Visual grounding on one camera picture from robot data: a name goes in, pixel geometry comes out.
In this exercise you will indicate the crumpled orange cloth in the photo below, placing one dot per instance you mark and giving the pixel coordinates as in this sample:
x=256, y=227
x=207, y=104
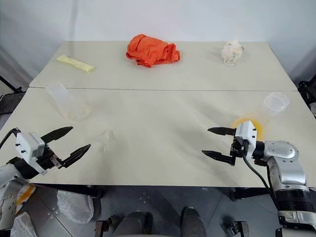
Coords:
x=151, y=50

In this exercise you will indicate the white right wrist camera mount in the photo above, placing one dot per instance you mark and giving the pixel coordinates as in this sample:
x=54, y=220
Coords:
x=245, y=138

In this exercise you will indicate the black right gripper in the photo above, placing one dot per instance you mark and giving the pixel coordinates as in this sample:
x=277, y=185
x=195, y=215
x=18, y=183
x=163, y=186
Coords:
x=239, y=149

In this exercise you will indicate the clear plastic cup left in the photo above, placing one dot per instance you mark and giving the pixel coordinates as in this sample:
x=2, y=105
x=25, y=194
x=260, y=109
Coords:
x=66, y=101

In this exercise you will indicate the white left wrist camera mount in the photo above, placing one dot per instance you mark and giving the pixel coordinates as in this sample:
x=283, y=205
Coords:
x=28, y=146

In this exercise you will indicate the clear plastic cup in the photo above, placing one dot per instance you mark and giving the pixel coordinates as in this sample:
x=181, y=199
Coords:
x=274, y=103
x=66, y=101

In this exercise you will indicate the clear plastic bag under table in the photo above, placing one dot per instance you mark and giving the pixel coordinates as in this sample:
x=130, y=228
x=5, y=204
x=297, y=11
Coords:
x=75, y=206

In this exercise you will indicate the dark rounded shape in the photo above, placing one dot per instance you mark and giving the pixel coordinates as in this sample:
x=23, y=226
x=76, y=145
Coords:
x=135, y=223
x=193, y=222

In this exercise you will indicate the pale yellow packet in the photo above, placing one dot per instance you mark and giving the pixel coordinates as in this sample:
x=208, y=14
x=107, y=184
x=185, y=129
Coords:
x=75, y=63

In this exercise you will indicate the clear plastic cup right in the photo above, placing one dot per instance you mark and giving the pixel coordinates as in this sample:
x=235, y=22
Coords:
x=274, y=103

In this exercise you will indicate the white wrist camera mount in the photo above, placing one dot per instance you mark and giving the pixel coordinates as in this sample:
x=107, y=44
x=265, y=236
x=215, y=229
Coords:
x=28, y=146
x=245, y=138

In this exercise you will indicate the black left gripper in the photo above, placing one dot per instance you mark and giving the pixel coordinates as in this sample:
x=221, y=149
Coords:
x=50, y=159

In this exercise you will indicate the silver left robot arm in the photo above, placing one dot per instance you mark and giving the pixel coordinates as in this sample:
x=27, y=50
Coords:
x=11, y=172

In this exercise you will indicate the white and yellow bag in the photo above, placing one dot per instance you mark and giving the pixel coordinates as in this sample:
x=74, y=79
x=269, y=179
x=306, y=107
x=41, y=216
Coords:
x=24, y=195

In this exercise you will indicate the rusty metal bracket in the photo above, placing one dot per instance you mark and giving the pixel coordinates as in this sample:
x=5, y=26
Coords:
x=105, y=225
x=237, y=227

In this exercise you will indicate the small clear plastic piece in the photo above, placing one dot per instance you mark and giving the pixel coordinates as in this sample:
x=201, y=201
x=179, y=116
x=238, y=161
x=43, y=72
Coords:
x=106, y=139

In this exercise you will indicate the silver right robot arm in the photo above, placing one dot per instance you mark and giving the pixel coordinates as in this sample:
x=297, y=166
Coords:
x=287, y=160

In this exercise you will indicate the black stand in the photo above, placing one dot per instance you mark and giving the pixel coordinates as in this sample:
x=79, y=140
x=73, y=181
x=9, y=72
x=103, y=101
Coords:
x=308, y=95
x=10, y=95

